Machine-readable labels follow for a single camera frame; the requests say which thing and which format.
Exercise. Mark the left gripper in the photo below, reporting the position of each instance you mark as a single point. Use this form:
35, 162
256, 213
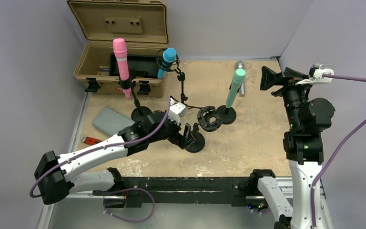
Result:
178, 139

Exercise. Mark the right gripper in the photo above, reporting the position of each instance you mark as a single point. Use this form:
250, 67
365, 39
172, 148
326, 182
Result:
270, 78

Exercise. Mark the black shock-mount desk stand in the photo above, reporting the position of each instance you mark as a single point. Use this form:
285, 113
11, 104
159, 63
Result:
209, 120

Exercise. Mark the silver grey microphone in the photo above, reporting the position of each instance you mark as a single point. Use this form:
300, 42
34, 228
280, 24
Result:
240, 66

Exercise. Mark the mint green microphone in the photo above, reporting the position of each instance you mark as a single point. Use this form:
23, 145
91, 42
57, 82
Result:
235, 84

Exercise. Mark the black clip desk stand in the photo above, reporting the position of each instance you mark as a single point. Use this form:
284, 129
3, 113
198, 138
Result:
227, 115

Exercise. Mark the blue microphone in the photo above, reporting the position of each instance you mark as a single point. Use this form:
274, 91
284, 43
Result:
168, 57

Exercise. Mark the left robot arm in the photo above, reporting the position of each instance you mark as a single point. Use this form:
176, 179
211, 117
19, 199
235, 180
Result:
55, 174

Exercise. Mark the black stand with pink microphone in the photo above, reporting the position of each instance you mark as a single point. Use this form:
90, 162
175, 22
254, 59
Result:
140, 111

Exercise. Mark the pink toy microphone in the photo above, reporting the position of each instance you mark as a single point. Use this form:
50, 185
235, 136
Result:
121, 53

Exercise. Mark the grey flat box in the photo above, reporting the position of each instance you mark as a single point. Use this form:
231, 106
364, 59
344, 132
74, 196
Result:
110, 122

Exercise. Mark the black tray inside case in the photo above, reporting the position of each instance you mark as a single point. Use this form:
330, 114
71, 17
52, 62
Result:
145, 66

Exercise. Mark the tan plastic tool case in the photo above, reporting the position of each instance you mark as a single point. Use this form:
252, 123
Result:
143, 26

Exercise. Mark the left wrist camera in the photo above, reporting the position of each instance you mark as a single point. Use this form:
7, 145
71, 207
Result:
177, 111

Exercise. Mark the black tripod shock-mount stand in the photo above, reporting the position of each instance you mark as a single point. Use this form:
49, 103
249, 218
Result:
175, 67

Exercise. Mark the red-handled adjustable wrench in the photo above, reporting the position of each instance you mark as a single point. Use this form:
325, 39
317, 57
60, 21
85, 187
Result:
90, 140

